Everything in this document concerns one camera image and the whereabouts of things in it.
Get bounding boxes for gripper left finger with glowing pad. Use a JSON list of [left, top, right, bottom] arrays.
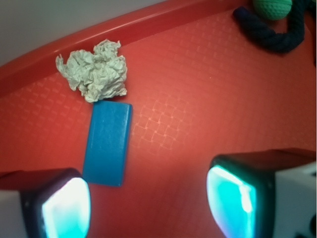
[[0, 168, 91, 238]]

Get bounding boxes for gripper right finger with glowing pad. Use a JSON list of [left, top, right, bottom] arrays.
[[207, 148, 317, 238]]

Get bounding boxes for blue rectangular block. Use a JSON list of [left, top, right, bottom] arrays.
[[83, 101, 133, 187]]

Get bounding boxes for red plastic tray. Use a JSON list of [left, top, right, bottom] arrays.
[[0, 0, 316, 238]]

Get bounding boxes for crumpled white paper ball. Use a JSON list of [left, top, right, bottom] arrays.
[[55, 39, 127, 103]]

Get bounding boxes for green textured ball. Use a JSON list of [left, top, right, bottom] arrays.
[[253, 0, 293, 21]]

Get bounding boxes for navy blue rope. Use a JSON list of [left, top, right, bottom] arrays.
[[232, 0, 317, 54]]

